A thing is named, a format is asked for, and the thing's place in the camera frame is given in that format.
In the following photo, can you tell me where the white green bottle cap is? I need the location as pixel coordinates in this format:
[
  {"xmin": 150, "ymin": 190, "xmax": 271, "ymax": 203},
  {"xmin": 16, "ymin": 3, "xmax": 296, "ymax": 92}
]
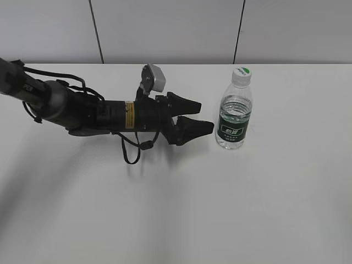
[{"xmin": 232, "ymin": 67, "xmax": 252, "ymax": 86}]

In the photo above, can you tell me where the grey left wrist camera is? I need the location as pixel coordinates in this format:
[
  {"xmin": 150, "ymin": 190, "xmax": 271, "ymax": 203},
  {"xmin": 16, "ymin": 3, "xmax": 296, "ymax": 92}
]
[{"xmin": 140, "ymin": 64, "xmax": 166, "ymax": 95}]

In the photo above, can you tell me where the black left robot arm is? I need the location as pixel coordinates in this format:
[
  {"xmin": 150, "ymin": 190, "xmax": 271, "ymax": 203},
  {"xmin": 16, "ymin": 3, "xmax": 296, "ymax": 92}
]
[{"xmin": 1, "ymin": 60, "xmax": 214, "ymax": 146}]

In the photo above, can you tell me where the clear water bottle green label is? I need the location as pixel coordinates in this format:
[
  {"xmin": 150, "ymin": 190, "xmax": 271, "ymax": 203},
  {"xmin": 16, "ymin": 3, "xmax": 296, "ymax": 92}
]
[{"xmin": 216, "ymin": 81, "xmax": 253, "ymax": 150}]

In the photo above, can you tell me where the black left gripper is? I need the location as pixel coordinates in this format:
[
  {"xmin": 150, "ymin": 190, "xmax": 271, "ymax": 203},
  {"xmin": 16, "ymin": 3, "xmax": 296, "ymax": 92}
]
[{"xmin": 136, "ymin": 92, "xmax": 215, "ymax": 146}]

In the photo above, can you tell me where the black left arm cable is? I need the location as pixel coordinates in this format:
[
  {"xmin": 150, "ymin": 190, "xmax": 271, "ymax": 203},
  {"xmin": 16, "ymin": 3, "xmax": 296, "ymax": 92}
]
[{"xmin": 112, "ymin": 129, "xmax": 161, "ymax": 165}]

